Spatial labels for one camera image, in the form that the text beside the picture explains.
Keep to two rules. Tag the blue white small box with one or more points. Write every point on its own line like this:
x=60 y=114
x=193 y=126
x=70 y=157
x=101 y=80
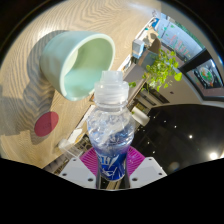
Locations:
x=138 y=48

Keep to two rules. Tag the dark framed wall poster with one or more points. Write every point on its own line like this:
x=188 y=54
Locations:
x=205 y=75

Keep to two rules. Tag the grey curved sofa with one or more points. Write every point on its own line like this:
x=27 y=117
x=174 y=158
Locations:
x=138 y=71

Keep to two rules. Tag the group of ceiling spotlights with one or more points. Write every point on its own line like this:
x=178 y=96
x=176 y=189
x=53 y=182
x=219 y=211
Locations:
x=213 y=155

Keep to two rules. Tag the clear blue-labelled drink bottle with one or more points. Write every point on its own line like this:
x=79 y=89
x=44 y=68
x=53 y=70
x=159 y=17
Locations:
x=111 y=133

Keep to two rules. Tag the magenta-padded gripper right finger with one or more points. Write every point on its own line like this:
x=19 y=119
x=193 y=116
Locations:
x=145 y=171

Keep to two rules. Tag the flat round red coaster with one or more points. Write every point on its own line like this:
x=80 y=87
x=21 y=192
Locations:
x=46 y=124

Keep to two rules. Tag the pale green ceramic mug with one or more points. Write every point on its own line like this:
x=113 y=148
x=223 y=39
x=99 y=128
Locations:
x=58 y=58

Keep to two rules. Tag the green potted plant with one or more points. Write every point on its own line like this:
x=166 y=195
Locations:
x=161 y=68

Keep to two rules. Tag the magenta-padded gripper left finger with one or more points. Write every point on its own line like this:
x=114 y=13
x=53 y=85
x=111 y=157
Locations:
x=78 y=171

